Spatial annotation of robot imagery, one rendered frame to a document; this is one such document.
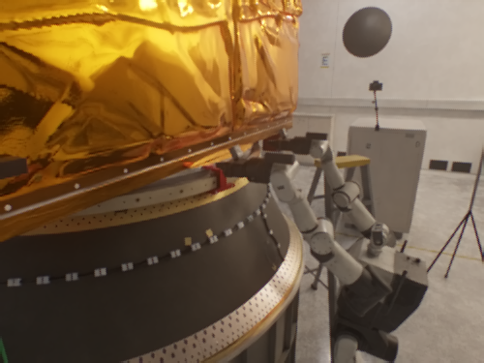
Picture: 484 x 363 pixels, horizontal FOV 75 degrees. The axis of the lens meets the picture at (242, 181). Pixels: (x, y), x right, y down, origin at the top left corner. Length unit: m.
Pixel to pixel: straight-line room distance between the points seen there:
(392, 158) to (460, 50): 4.43
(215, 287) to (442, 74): 7.79
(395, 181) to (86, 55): 4.22
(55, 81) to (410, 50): 8.09
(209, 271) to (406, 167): 3.70
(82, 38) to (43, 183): 0.32
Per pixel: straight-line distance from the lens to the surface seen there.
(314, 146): 1.45
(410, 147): 4.54
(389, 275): 1.36
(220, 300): 1.24
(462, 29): 8.60
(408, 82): 8.46
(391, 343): 1.67
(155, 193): 1.09
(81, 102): 0.79
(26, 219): 0.81
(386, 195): 4.69
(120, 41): 0.88
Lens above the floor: 2.05
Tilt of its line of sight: 17 degrees down
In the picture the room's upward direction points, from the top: straight up
